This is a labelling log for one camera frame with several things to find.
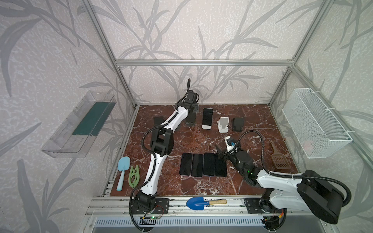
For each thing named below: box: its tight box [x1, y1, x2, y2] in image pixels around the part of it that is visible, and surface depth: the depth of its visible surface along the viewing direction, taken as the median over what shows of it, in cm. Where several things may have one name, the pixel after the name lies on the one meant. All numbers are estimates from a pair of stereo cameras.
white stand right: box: [217, 116, 230, 134], surface depth 104 cm
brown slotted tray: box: [270, 140, 291, 170], surface depth 91 cm
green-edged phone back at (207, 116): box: [202, 107, 214, 126], surface depth 102 cm
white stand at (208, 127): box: [202, 124, 212, 130], surface depth 107 cm
